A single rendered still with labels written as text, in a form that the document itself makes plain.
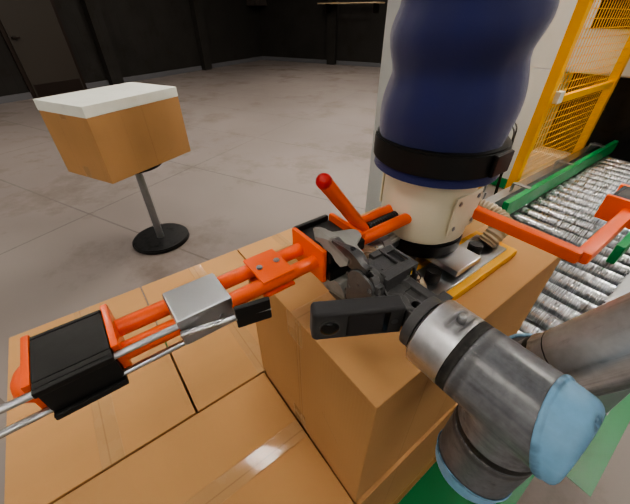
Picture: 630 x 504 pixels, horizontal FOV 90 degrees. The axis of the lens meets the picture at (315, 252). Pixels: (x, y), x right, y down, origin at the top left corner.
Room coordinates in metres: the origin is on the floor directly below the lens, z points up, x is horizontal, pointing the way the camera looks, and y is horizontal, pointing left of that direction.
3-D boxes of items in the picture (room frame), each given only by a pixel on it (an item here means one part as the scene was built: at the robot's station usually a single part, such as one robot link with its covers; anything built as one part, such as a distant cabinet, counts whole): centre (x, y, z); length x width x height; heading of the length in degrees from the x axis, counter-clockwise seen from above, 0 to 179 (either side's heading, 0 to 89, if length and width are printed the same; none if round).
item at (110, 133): (1.99, 1.17, 0.82); 0.60 x 0.40 x 0.40; 154
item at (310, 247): (0.42, -0.02, 1.07); 0.10 x 0.08 x 0.06; 37
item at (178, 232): (1.99, 1.17, 0.31); 0.40 x 0.40 x 0.62
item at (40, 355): (0.21, 0.26, 1.07); 0.08 x 0.07 x 0.05; 127
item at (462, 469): (0.17, -0.21, 0.95); 0.12 x 0.09 x 0.12; 134
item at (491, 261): (0.49, -0.28, 0.97); 0.34 x 0.10 x 0.05; 127
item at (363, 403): (0.55, -0.21, 0.74); 0.60 x 0.40 x 0.40; 126
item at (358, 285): (0.31, -0.11, 1.07); 0.12 x 0.09 x 0.08; 37
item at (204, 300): (0.29, 0.15, 1.06); 0.07 x 0.07 x 0.04; 37
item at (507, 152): (0.56, -0.22, 1.19); 0.23 x 0.23 x 0.04
